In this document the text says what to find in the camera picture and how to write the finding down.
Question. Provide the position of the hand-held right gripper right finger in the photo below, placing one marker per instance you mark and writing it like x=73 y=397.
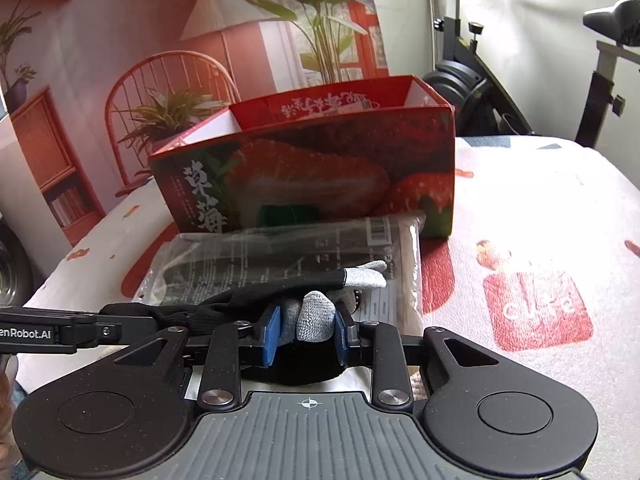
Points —
x=341 y=335

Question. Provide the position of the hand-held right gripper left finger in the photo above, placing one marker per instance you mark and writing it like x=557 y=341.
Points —
x=272 y=332

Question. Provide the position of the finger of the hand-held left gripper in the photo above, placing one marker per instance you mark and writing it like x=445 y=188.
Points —
x=125 y=312

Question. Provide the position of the black grey knit glove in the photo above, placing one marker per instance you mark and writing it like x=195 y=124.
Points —
x=315 y=315

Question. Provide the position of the clear packet of dark cloth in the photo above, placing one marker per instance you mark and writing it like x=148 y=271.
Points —
x=280 y=255

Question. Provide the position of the red strawberry print cardboard box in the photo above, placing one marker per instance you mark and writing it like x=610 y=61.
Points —
x=325 y=160

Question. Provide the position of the person's left forearm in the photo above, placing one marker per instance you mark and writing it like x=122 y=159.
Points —
x=6 y=400

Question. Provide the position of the white printed tablecloth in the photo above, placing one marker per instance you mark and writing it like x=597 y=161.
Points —
x=525 y=210

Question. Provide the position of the black exercise bike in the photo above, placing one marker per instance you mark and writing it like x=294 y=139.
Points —
x=455 y=80

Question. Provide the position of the printed room scene wall backdrop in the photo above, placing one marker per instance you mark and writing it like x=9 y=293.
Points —
x=150 y=20

